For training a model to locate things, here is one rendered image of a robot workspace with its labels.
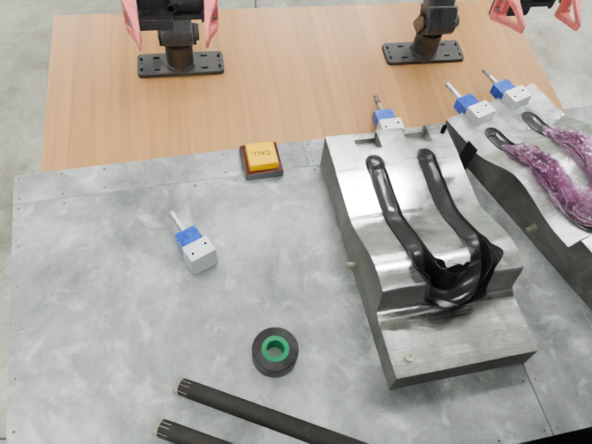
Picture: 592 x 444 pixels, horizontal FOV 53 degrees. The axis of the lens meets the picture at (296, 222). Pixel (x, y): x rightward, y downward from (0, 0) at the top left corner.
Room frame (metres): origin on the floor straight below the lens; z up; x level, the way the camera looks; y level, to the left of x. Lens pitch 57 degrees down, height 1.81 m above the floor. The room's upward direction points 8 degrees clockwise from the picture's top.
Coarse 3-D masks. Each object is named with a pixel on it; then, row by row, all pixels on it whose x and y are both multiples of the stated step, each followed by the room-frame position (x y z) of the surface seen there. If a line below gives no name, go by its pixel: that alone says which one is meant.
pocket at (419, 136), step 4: (424, 128) 0.88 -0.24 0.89; (404, 132) 0.87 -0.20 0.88; (408, 132) 0.87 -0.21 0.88; (412, 132) 0.87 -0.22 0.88; (416, 132) 0.87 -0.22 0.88; (420, 132) 0.88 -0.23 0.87; (424, 132) 0.88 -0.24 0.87; (428, 132) 0.86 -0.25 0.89; (408, 136) 0.87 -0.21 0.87; (412, 136) 0.87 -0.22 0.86; (416, 136) 0.87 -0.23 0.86; (420, 136) 0.88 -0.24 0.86; (424, 136) 0.87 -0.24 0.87; (428, 136) 0.86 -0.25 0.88; (408, 140) 0.86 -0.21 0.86; (412, 140) 0.86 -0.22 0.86; (416, 140) 0.86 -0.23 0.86; (420, 140) 0.86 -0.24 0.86; (424, 140) 0.86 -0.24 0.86; (428, 140) 0.85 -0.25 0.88
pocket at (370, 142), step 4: (352, 136) 0.82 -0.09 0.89; (368, 136) 0.84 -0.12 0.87; (372, 136) 0.84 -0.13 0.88; (376, 136) 0.84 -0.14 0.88; (356, 140) 0.83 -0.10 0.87; (360, 140) 0.83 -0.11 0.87; (364, 140) 0.83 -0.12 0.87; (368, 140) 0.84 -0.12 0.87; (372, 140) 0.84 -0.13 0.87; (376, 140) 0.84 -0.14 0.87; (356, 144) 0.83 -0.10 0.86; (360, 144) 0.83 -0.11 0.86; (364, 144) 0.83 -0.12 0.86; (368, 144) 0.83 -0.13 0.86; (372, 144) 0.83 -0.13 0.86; (376, 144) 0.83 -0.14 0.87; (380, 144) 0.82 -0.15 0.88; (360, 148) 0.82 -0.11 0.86; (364, 148) 0.82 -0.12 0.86; (368, 148) 0.82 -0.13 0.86; (372, 148) 0.82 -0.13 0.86
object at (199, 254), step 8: (176, 216) 0.61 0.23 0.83; (176, 224) 0.59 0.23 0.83; (184, 232) 0.57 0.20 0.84; (192, 232) 0.57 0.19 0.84; (176, 240) 0.56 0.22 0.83; (184, 240) 0.55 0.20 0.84; (192, 240) 0.55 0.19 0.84; (200, 240) 0.55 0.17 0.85; (208, 240) 0.55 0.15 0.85; (184, 248) 0.53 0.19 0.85; (192, 248) 0.53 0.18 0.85; (200, 248) 0.53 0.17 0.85; (208, 248) 0.53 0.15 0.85; (184, 256) 0.53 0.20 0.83; (192, 256) 0.51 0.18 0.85; (200, 256) 0.52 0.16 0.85; (208, 256) 0.53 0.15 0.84; (192, 264) 0.50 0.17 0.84; (200, 264) 0.51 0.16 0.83; (208, 264) 0.52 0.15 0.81; (192, 272) 0.51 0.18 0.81
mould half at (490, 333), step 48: (336, 144) 0.79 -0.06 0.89; (384, 144) 0.81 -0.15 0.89; (432, 144) 0.83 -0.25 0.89; (336, 192) 0.71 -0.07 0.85; (384, 240) 0.57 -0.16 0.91; (432, 240) 0.58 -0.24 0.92; (384, 288) 0.47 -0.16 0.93; (384, 336) 0.41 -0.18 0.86; (432, 336) 0.43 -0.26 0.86; (480, 336) 0.44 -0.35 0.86; (528, 336) 0.45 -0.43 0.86
